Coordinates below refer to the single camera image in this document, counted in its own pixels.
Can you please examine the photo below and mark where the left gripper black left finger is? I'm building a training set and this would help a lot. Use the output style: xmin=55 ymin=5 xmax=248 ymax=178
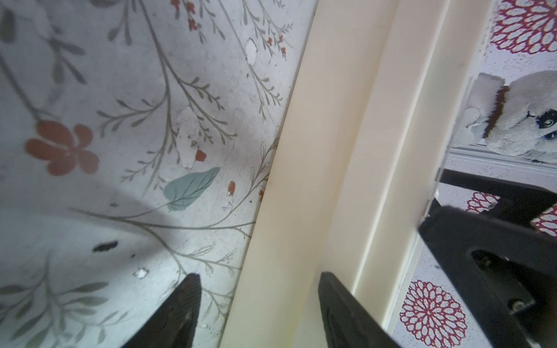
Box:
xmin=123 ymin=273 xmax=202 ymax=348

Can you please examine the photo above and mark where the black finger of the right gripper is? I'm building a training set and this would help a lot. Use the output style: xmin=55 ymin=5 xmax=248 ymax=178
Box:
xmin=419 ymin=207 xmax=556 ymax=347
xmin=438 ymin=169 xmax=556 ymax=218

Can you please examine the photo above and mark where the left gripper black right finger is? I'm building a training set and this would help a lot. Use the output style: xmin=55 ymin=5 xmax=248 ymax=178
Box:
xmin=318 ymin=272 xmax=398 ymax=348

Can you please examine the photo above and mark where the cream dispenser lid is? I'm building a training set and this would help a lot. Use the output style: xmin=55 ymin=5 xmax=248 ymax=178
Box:
xmin=220 ymin=1 xmax=497 ymax=347

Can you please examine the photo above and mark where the grey plush toy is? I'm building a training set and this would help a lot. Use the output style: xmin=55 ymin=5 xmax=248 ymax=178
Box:
xmin=452 ymin=70 xmax=556 ymax=164

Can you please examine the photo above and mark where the floral table mat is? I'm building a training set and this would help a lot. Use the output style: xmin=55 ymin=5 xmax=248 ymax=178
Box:
xmin=1 ymin=1 xmax=316 ymax=347

